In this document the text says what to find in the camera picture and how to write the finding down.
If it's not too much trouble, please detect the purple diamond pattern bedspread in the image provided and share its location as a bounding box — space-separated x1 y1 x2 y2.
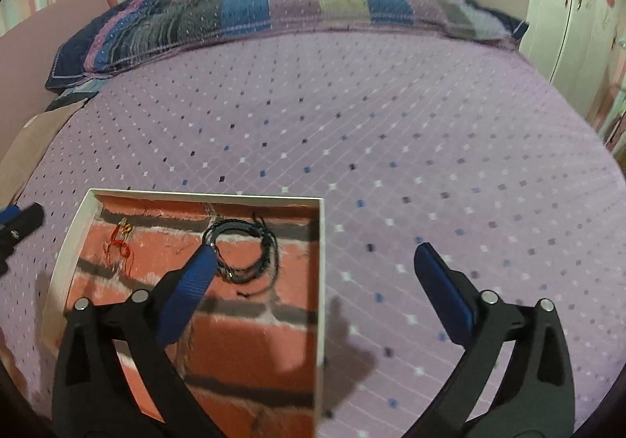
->
1 32 625 437

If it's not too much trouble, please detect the pink padded headboard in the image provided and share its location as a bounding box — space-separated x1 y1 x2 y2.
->
0 0 109 153

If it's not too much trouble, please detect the white shallow jewelry box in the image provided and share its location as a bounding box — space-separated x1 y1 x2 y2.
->
41 188 325 437

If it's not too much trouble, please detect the striped patchwork pillow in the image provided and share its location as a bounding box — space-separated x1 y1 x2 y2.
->
46 0 529 94

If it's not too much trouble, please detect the black cord necklace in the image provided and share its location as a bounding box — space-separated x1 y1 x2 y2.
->
201 212 280 298

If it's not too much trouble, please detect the white wardrobe with decals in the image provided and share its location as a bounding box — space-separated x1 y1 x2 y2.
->
520 0 622 116

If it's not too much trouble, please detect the red string bracelet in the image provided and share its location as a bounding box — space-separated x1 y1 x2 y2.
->
104 217 135 273

